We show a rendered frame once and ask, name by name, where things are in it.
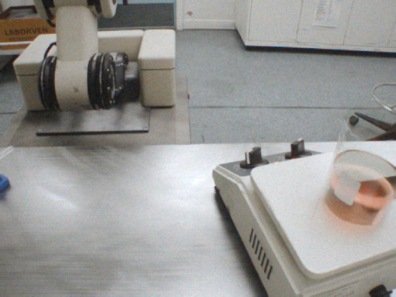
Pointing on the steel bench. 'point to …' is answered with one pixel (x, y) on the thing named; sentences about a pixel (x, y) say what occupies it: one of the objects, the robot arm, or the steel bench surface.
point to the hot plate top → (316, 218)
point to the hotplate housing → (266, 257)
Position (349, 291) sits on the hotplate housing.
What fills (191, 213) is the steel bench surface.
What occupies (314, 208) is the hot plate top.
